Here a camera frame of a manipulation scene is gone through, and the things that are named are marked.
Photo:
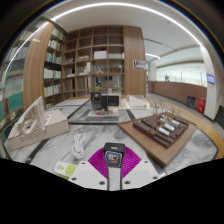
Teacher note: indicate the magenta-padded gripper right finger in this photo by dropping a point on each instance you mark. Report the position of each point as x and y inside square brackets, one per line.
[141, 173]

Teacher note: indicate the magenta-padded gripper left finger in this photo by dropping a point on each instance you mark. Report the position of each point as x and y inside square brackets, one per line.
[85, 173]

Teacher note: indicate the black charger with blue label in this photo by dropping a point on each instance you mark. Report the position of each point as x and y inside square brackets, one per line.
[113, 157]

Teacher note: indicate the green and white power strip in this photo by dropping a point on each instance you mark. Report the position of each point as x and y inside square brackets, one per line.
[65, 169]

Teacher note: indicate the brown architectural model on board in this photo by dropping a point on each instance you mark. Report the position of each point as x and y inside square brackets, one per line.
[160, 133]

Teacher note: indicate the white architectural model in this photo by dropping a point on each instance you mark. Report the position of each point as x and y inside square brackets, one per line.
[50, 125]

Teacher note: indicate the grey flat model base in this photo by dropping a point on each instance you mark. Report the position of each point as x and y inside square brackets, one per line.
[103, 115]

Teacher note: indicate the group of small wooden trees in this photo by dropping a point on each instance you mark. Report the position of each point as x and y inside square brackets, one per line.
[165, 108]

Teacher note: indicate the small white building model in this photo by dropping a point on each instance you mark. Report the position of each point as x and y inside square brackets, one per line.
[137, 101]

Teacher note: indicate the wide black display box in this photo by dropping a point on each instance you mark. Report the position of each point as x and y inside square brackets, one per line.
[110, 100]

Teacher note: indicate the black bin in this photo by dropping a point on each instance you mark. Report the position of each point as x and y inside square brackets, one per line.
[191, 101]

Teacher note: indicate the red bin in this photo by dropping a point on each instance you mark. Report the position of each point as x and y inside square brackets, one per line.
[201, 105]

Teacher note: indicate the poster on wood panel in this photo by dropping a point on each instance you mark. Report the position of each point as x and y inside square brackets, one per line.
[140, 64]

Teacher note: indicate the short ceiling light strip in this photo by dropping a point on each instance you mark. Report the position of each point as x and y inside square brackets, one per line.
[152, 55]

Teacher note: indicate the wooden bookshelf unit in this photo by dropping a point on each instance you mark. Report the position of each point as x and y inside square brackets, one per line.
[133, 46]

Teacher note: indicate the long curved ceiling light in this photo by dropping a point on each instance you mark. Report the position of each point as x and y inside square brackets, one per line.
[110, 4]

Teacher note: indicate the wall screen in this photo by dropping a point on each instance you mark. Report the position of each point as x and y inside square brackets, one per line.
[211, 79]

